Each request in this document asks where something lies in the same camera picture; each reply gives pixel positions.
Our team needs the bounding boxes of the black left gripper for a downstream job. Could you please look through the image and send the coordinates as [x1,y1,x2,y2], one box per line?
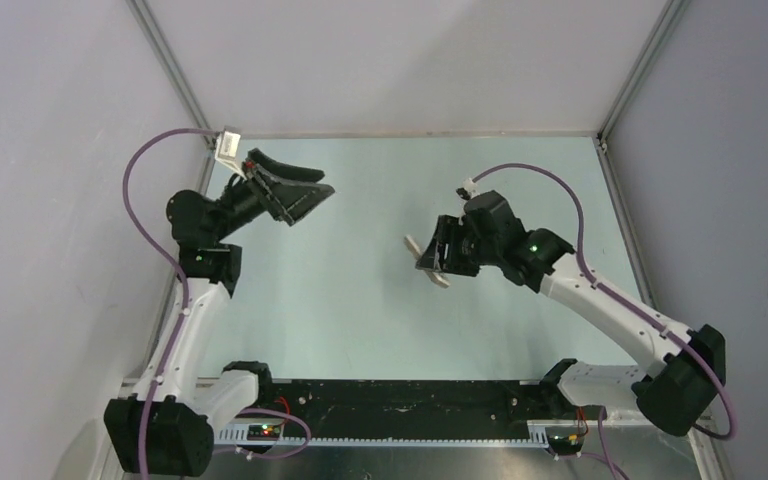
[213,149,333,242]

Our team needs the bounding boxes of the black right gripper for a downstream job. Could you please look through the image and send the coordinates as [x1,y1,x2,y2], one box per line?
[417,214,500,277]

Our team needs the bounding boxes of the beige remote control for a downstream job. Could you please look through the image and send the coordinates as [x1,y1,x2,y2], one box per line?
[403,234,452,290]

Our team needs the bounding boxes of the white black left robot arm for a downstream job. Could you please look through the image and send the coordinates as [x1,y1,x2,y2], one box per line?
[103,149,334,477]

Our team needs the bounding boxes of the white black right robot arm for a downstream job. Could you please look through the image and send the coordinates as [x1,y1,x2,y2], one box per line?
[404,190,726,436]

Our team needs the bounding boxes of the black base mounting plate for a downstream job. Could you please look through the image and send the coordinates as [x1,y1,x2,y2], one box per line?
[254,379,600,441]

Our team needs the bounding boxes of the right controller board with LEDs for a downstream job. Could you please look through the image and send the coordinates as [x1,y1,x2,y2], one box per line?
[547,434,585,457]

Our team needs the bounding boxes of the controller board with leds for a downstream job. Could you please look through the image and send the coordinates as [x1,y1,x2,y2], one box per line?
[547,434,585,457]
[246,424,283,442]

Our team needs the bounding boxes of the left controller board with LEDs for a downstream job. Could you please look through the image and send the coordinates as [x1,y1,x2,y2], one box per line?
[246,424,283,442]

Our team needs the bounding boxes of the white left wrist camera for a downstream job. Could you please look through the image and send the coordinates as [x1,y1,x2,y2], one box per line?
[213,127,244,176]

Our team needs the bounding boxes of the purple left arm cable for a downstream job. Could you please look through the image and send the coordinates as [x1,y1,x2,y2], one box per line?
[122,129,312,480]

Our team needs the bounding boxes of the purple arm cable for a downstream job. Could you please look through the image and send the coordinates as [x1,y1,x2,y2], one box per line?
[122,129,312,480]
[473,162,738,480]

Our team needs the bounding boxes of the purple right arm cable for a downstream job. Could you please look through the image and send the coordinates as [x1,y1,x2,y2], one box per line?
[473,162,738,480]

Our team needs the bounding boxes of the grey slotted cable duct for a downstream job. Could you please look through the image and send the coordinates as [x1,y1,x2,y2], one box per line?
[214,425,551,449]

